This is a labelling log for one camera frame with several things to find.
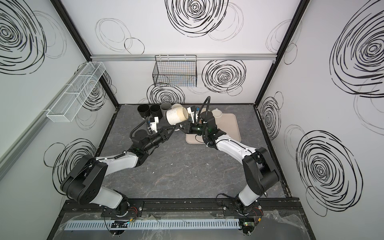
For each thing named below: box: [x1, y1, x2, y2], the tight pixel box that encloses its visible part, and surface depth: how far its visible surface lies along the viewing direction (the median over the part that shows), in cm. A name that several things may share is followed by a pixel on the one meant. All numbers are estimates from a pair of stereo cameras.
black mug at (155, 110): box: [149, 104, 163, 118], surface depth 108 cm
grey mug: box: [160, 102, 172, 118], surface depth 107 cm
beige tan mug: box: [166, 103, 189, 125], surface depth 77 cm
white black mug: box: [137, 104, 151, 119], surface depth 107 cm
